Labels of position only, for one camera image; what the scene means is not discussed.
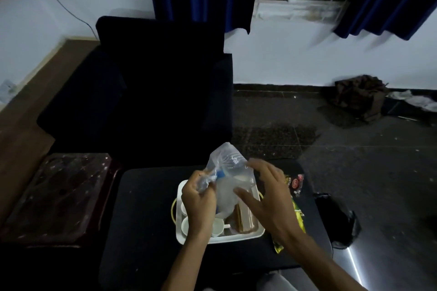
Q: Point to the white plastic tray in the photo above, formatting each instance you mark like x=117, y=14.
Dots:
x=222, y=232

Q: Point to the person's right forearm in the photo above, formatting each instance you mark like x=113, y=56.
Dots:
x=319, y=263

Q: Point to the black plastic bag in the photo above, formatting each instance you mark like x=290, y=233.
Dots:
x=336, y=219

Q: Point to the brown crumpled cloth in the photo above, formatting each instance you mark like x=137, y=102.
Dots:
x=360, y=96

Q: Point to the yellow green snack packet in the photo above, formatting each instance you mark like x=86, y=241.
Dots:
x=293, y=222

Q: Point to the dark red label packet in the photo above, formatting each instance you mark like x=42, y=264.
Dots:
x=295, y=183

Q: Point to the white crumpled cloth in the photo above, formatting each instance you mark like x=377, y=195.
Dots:
x=414, y=99

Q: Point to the person's right hand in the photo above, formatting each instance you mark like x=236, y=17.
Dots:
x=273, y=209

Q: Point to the person's left hand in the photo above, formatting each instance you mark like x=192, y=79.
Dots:
x=197, y=204

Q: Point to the black armchair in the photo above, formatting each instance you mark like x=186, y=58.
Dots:
x=143, y=96

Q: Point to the person's right thumb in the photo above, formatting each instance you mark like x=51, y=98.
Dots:
x=246, y=196

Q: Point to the person's left forearm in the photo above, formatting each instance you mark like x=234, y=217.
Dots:
x=186, y=261

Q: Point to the clear plastic bag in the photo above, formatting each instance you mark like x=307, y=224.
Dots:
x=228, y=178

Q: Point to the person's right middle finger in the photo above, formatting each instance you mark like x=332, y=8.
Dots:
x=276, y=173

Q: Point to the person's left fingers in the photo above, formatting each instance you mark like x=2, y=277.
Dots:
x=201, y=181

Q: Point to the white ceramic cup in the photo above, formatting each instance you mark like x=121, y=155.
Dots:
x=217, y=226
x=184, y=226
x=183, y=208

